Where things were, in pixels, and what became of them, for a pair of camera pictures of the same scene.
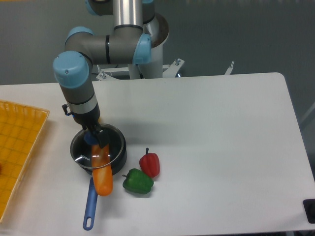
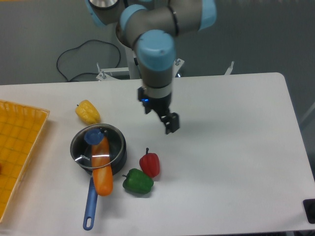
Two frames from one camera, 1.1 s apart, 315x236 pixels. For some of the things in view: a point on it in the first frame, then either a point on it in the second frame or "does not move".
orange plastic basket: x=20 y=127 does not move
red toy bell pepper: x=149 y=163 does not move
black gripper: x=90 y=119 to x=162 y=105
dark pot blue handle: x=81 y=147 does not move
